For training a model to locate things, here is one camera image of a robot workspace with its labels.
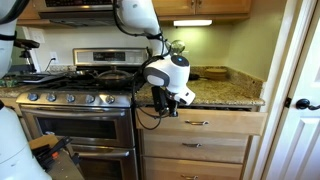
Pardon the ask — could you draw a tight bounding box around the wooden wall cabinet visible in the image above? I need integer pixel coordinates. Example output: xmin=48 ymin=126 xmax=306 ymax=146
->
xmin=17 ymin=0 xmax=52 ymax=26
xmin=152 ymin=0 xmax=253 ymax=22

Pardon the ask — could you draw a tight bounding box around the grey metal box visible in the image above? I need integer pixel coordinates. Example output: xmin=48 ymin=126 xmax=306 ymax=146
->
xmin=45 ymin=149 xmax=85 ymax=180

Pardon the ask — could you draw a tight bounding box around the dark flat tray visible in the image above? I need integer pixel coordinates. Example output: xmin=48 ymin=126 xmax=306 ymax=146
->
xmin=17 ymin=73 xmax=65 ymax=84

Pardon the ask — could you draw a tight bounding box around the under-cabinet light bar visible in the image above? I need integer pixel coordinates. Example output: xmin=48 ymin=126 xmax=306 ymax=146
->
xmin=173 ymin=19 xmax=214 ymax=28

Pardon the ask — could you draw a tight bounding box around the stainless steel gas range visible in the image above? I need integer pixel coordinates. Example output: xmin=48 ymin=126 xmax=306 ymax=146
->
xmin=15 ymin=47 xmax=150 ymax=180

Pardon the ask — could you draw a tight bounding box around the white wall outlet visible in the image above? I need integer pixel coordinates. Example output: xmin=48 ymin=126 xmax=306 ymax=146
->
xmin=49 ymin=50 xmax=59 ymax=63

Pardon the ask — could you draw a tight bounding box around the black wok pan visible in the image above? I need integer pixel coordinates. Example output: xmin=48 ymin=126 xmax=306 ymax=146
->
xmin=94 ymin=67 xmax=137 ymax=89

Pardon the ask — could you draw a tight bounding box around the white panel door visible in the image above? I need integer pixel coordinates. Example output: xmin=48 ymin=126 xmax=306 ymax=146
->
xmin=264 ymin=13 xmax=320 ymax=180

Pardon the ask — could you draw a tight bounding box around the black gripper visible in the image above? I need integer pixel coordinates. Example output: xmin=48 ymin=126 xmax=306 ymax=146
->
xmin=165 ymin=94 xmax=180 ymax=118

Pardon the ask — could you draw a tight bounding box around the wooden lower drawer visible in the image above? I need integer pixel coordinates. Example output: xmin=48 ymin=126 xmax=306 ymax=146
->
xmin=142 ymin=156 xmax=244 ymax=180
xmin=141 ymin=130 xmax=250 ymax=165

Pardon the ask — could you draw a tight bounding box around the green electronic board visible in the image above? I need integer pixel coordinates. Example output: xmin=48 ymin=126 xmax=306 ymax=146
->
xmin=0 ymin=77 xmax=18 ymax=89

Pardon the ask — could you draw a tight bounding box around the small black skillet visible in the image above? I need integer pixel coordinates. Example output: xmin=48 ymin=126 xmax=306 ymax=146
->
xmin=188 ymin=73 xmax=211 ymax=82

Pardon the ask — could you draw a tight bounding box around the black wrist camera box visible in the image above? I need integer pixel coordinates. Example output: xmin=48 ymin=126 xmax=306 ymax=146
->
xmin=151 ymin=86 xmax=168 ymax=113

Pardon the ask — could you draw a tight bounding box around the wooden spice drawer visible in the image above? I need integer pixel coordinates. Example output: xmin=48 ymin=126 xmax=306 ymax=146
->
xmin=135 ymin=105 xmax=269 ymax=137

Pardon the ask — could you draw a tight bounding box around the black door lever handle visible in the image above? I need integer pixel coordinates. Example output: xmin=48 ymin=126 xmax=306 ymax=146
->
xmin=295 ymin=98 xmax=320 ymax=112

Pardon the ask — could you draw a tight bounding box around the black camera tripod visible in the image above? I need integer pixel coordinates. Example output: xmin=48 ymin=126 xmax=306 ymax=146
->
xmin=19 ymin=48 xmax=38 ymax=73

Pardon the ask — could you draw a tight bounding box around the black tool with orange button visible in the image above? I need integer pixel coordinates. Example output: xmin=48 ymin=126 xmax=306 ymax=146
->
xmin=32 ymin=135 xmax=73 ymax=169

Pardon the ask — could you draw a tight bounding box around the yellow wooden block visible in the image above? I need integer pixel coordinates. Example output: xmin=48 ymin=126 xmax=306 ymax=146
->
xmin=28 ymin=133 xmax=60 ymax=150

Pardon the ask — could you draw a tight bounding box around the stainless over-range microwave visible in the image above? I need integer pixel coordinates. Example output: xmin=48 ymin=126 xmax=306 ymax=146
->
xmin=33 ymin=0 xmax=118 ymax=28

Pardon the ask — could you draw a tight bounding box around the silver stove knob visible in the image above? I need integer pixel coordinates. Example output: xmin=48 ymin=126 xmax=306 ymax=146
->
xmin=84 ymin=94 xmax=96 ymax=104
xmin=45 ymin=92 xmax=57 ymax=103
xmin=65 ymin=93 xmax=77 ymax=104
xmin=104 ymin=94 xmax=116 ymax=105
xmin=27 ymin=92 xmax=39 ymax=102

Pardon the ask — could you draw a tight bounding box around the white switch plate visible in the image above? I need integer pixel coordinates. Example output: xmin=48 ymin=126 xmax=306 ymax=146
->
xmin=31 ymin=29 xmax=46 ymax=45

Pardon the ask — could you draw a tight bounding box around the black power cord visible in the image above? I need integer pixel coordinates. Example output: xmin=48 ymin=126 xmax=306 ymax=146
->
xmin=44 ymin=57 xmax=57 ymax=73

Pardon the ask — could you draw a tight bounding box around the dark bowl on counter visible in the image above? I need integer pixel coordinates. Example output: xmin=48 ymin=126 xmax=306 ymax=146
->
xmin=204 ymin=67 xmax=230 ymax=82

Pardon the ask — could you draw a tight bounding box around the black stereo camera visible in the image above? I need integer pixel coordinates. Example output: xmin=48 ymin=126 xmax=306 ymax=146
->
xmin=14 ymin=37 xmax=41 ymax=50

